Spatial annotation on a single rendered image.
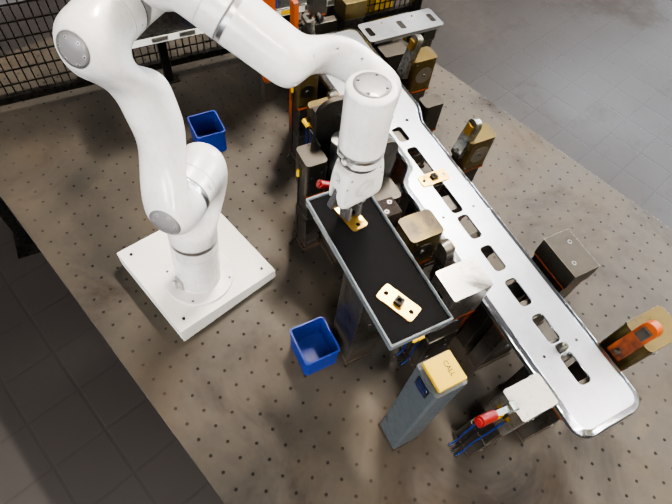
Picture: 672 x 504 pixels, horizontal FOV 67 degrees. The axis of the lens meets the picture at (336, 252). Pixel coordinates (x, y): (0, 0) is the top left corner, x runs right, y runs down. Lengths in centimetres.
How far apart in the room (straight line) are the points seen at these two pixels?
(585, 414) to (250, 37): 96
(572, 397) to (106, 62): 108
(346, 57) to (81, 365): 174
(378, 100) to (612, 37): 354
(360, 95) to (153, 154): 45
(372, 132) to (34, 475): 178
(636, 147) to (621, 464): 225
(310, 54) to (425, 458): 99
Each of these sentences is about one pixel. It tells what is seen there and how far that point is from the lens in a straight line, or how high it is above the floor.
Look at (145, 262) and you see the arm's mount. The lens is 153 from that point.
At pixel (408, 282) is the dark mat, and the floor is 116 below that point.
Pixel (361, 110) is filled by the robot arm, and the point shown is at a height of 148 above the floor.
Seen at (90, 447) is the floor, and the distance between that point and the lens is 219.
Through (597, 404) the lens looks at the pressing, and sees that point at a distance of 124.
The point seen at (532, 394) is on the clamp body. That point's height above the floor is 106.
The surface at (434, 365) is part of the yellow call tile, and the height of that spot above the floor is 116.
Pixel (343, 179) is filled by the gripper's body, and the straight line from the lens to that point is 93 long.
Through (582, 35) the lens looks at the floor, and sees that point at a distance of 418.
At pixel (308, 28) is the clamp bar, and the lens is 148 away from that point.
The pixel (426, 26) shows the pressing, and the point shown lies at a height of 100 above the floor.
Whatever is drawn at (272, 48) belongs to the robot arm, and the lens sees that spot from 82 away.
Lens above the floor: 202
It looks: 57 degrees down
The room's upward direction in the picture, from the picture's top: 9 degrees clockwise
